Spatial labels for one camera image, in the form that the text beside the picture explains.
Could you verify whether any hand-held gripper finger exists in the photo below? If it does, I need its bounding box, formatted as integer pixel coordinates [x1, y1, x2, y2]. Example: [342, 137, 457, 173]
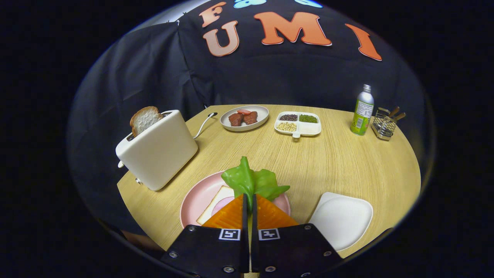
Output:
[251, 194, 344, 278]
[160, 194, 250, 278]

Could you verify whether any green lettuce leaf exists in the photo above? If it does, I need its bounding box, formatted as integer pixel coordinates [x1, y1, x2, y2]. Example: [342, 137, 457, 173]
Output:
[221, 156, 291, 211]

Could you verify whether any toasted bread slice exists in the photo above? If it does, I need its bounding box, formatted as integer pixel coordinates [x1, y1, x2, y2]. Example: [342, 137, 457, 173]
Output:
[130, 106, 164, 137]

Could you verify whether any pink ham slice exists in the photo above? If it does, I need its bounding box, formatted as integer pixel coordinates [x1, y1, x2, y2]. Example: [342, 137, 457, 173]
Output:
[210, 196, 235, 217]

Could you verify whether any white bread slice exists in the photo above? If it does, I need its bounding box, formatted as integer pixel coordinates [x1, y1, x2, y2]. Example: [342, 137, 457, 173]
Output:
[196, 186, 236, 225]

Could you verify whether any pink round plate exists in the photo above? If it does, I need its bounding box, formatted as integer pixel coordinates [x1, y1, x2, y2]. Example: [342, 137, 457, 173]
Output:
[180, 171, 291, 229]

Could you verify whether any white square plate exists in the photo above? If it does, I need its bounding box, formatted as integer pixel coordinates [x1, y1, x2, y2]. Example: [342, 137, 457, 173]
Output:
[309, 192, 374, 252]

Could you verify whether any white divided dish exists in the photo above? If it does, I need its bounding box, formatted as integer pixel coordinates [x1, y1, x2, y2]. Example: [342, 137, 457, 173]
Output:
[274, 111, 321, 138]

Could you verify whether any white toaster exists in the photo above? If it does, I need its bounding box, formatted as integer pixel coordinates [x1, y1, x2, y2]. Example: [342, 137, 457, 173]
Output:
[115, 110, 199, 192]

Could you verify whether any white round plate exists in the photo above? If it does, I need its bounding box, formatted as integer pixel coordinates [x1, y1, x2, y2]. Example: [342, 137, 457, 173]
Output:
[220, 105, 269, 132]

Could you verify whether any black backdrop cloth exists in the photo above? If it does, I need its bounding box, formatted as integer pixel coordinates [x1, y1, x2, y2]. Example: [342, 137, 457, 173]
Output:
[68, 0, 429, 232]

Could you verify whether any green bottle with silver cap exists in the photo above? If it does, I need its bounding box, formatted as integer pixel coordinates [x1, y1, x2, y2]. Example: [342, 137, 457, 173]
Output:
[350, 84, 375, 136]

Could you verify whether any white toaster cable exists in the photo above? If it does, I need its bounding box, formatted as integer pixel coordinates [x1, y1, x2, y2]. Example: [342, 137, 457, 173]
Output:
[193, 113, 217, 139]

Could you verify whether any metal wire cutlery holder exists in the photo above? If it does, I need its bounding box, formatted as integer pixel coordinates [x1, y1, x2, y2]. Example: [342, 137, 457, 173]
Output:
[371, 107, 398, 141]

